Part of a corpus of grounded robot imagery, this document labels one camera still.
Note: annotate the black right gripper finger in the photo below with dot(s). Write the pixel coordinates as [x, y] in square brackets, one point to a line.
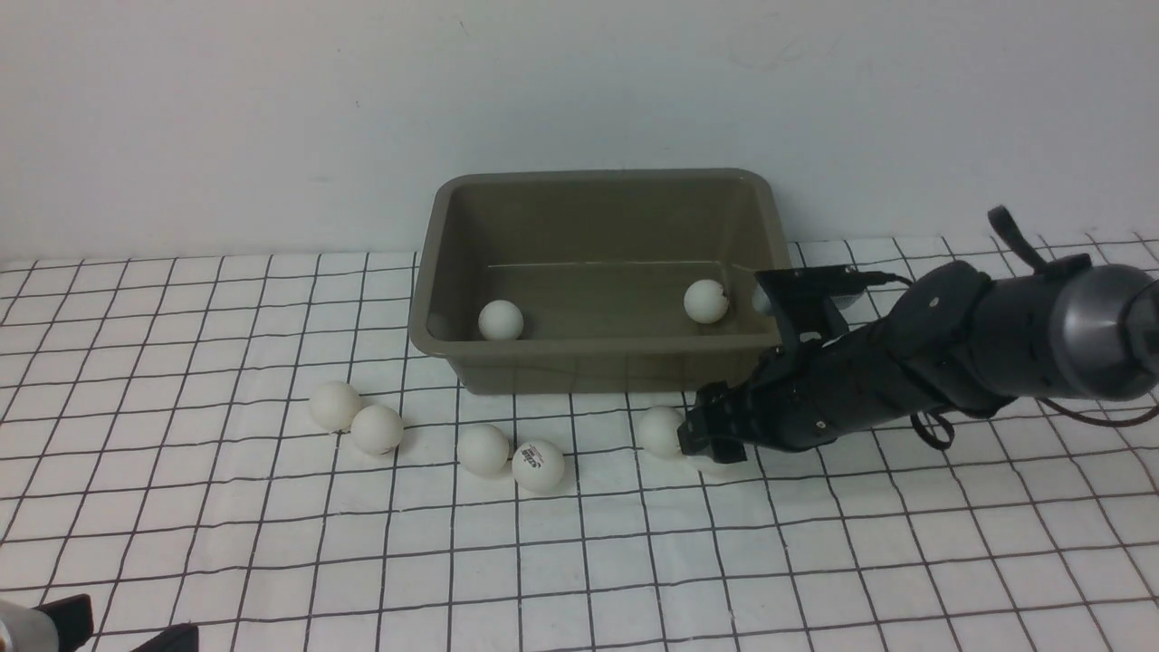
[723, 451]
[698, 433]

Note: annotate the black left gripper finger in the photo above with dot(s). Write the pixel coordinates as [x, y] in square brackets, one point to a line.
[183, 637]

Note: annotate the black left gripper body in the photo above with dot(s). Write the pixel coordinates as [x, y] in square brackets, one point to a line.
[71, 622]

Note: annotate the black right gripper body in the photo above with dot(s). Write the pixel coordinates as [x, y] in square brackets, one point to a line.
[802, 402]

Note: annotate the white printed ping-pong ball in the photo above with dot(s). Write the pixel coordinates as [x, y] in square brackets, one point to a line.
[538, 466]
[706, 301]
[707, 466]

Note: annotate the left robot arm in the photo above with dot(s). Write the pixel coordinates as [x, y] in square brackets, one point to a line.
[24, 628]

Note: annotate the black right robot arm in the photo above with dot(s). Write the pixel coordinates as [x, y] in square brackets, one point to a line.
[956, 341]

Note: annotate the tan plastic bin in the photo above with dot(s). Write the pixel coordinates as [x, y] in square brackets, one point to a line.
[598, 261]

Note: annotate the white grid-patterned tablecloth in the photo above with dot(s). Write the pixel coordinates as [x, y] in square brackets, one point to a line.
[158, 454]

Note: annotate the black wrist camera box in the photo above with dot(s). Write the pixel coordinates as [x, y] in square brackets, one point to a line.
[806, 304]

